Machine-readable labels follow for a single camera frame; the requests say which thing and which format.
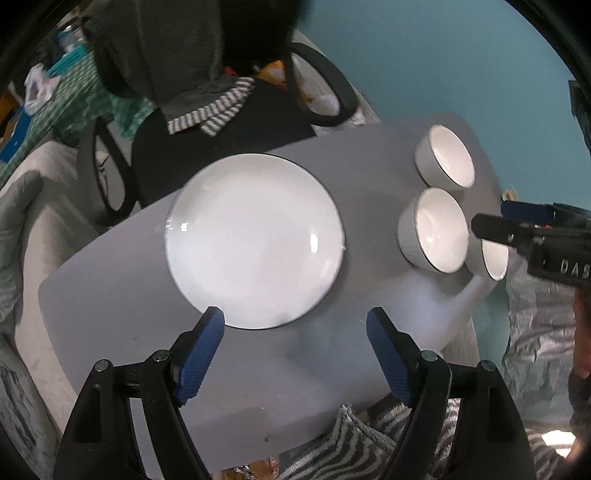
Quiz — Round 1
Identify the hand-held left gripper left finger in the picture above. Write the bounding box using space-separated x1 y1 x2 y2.
54 306 226 480

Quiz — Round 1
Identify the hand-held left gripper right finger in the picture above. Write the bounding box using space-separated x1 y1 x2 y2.
366 307 539 480

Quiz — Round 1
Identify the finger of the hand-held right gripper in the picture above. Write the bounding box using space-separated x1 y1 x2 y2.
501 199 575 225
471 213 539 254

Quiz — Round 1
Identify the white bowl with dark rim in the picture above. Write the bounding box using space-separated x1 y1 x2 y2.
414 124 476 189
398 187 471 273
465 237 510 282

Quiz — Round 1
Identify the white plate with dark rim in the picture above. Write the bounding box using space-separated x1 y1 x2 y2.
165 153 346 330

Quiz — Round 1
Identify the person's right forearm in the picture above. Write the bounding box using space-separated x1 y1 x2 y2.
570 288 591 416

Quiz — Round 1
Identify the silver plastic sheet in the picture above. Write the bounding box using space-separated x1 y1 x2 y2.
501 263 591 462

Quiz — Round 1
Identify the striped fleece clothing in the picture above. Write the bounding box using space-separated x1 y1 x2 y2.
277 397 578 480

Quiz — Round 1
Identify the grey duvet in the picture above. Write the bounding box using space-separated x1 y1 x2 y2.
0 171 44 319

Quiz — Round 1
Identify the black office chair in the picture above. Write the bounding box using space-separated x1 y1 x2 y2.
76 0 358 227

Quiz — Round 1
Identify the green checked tablecloth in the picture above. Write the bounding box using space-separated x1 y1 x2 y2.
0 51 153 185

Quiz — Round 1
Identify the blue cardboard box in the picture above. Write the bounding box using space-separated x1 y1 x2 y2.
0 108 33 162

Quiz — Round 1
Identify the grey hoodie with striped cuffs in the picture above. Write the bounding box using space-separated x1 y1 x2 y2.
85 0 257 137

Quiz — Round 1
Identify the white plastic bag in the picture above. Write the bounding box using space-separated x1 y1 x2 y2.
23 65 61 114

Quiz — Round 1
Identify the teal plastic basket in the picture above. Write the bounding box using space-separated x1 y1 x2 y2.
46 44 93 79

